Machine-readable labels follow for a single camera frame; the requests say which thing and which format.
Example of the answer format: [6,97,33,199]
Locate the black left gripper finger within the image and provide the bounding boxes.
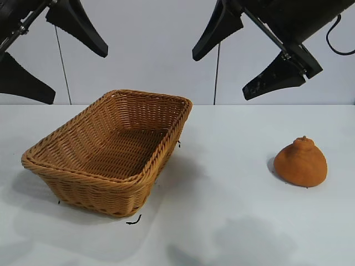
[45,0,109,58]
[0,51,56,105]

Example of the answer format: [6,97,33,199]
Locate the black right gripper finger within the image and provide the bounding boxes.
[192,0,245,62]
[242,51,307,101]

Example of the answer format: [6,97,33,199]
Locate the black curved debris strip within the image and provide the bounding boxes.
[126,214,143,226]

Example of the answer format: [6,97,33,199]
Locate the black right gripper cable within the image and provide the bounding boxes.
[326,15,355,55]

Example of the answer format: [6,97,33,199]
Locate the brown wicker basket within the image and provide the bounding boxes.
[21,89,193,218]

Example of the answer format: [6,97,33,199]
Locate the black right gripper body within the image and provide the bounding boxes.
[230,0,355,80]

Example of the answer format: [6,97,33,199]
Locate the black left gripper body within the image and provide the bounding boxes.
[0,0,53,55]

